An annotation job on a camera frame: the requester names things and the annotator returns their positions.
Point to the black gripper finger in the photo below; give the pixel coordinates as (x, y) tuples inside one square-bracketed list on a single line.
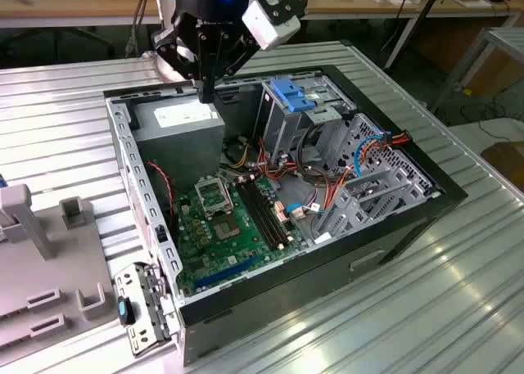
[(207, 75), (180, 59)]

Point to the grey disk bay cage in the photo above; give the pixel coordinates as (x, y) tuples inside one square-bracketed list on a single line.
[(409, 173)]

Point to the grey power supply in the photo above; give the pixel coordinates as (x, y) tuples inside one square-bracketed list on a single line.
[(180, 145)]

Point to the blue drive latch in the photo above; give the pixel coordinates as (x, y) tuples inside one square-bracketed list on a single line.
[(290, 91)]

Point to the grey optical drive cage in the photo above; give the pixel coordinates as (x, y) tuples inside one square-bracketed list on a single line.
[(282, 128)]

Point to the wooden desk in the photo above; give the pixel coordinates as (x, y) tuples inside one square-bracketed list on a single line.
[(82, 5)]

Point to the black RAM slot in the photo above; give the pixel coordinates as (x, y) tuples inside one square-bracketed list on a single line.
[(266, 210), (254, 214)]

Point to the CPU socket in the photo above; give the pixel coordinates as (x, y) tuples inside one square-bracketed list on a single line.
[(225, 228)]

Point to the green motherboard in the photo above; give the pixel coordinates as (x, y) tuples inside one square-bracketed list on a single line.
[(245, 251)]

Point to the blue expansion slot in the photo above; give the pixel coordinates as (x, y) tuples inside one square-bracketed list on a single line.
[(225, 272)]

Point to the black open PC case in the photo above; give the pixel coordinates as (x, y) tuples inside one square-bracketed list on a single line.
[(311, 280)]

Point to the grey parts rack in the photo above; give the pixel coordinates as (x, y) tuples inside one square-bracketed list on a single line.
[(61, 259)]

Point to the black blue latch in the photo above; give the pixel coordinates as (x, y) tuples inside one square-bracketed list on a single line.
[(126, 310)]

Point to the grey metal slot retainer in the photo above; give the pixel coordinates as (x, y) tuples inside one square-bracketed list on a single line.
[(143, 329)]

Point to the brown cardboard box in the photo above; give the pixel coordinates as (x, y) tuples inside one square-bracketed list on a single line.
[(505, 161)]

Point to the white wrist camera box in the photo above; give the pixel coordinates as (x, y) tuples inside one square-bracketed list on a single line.
[(266, 26)]

